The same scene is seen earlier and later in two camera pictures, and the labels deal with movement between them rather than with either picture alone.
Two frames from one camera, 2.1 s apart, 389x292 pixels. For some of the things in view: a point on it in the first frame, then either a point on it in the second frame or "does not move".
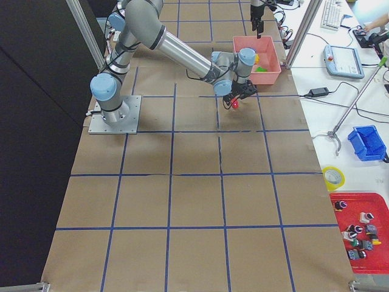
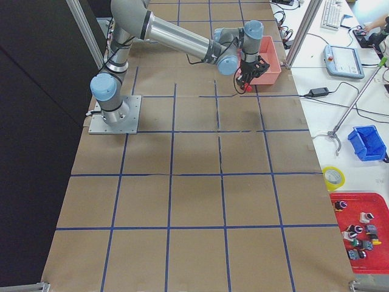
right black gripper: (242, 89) to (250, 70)
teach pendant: (343, 62) does not move
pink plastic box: (265, 48) does not move
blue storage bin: (367, 143) does not move
